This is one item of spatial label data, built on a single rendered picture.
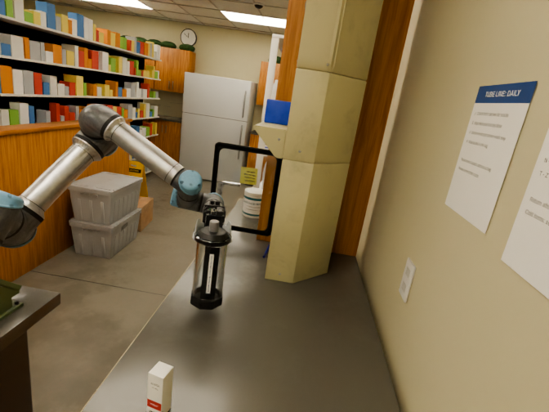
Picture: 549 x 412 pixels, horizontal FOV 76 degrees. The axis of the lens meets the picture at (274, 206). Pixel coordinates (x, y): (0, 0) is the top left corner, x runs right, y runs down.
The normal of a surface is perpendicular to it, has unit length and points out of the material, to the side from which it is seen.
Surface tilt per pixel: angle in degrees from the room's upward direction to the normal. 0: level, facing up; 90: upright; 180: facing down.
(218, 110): 90
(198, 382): 0
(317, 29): 90
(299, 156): 90
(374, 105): 90
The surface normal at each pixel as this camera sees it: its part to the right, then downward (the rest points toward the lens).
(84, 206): -0.11, 0.37
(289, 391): 0.15, -0.94
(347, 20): 0.62, 0.32
